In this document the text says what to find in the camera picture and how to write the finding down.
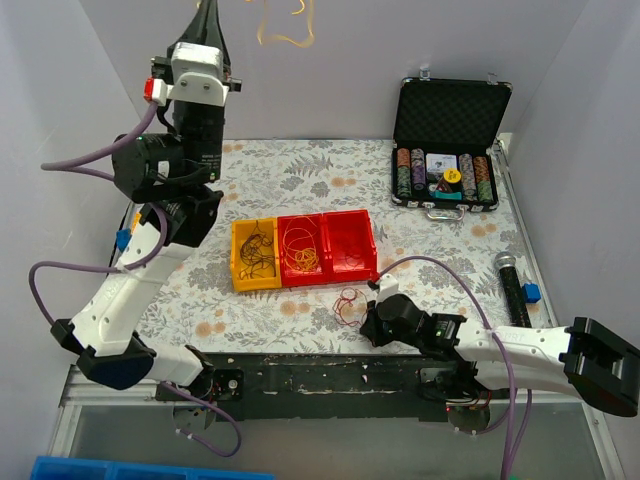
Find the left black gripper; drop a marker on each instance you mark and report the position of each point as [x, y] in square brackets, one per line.
[232, 84]

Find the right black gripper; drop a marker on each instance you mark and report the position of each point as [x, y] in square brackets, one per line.
[373, 326]

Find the red double plastic bin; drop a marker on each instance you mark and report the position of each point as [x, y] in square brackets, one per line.
[327, 248]

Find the yellow plastic bin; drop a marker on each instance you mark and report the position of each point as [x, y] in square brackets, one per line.
[255, 255]

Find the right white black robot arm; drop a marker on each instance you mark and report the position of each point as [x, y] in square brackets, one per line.
[585, 360]

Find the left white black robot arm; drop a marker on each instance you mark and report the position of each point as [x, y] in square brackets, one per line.
[166, 165]

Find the black microphone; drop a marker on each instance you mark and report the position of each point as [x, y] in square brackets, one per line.
[505, 264]

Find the small blue toy block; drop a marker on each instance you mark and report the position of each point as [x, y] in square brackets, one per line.
[531, 293]

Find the yellow round dealer button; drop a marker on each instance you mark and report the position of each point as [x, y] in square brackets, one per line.
[452, 176]

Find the white card deck box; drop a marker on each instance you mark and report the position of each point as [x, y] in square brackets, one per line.
[439, 163]

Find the black poker chip case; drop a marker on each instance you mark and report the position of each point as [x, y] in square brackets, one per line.
[447, 116]

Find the blue green toy block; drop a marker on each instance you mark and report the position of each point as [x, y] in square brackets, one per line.
[123, 238]

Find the blue plastic tray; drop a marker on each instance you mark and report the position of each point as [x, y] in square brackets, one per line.
[47, 467]

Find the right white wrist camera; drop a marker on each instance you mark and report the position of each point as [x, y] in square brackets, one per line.
[388, 286]

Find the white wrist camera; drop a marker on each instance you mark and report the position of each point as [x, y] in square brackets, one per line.
[388, 286]
[198, 75]

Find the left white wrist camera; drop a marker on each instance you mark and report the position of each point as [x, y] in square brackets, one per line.
[198, 75]

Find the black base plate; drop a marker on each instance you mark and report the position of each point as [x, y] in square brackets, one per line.
[322, 386]

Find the aluminium frame rail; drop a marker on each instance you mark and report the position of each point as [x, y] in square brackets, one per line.
[79, 392]

